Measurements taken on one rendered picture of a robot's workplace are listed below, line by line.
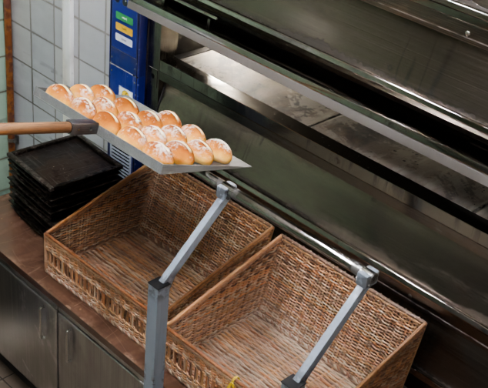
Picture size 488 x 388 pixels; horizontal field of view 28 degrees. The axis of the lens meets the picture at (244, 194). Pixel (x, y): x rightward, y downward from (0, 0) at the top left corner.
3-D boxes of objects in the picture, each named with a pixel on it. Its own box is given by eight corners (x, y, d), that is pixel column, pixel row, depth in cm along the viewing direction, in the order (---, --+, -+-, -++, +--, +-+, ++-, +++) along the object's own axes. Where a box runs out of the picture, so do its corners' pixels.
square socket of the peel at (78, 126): (71, 135, 252) (73, 124, 251) (62, 130, 254) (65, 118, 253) (97, 135, 259) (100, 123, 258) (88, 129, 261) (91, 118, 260)
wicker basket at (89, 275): (155, 221, 343) (158, 153, 329) (269, 297, 311) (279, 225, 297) (40, 271, 312) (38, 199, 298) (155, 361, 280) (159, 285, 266)
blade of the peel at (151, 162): (160, 175, 244) (163, 164, 243) (32, 95, 275) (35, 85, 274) (251, 167, 272) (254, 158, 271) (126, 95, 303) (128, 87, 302)
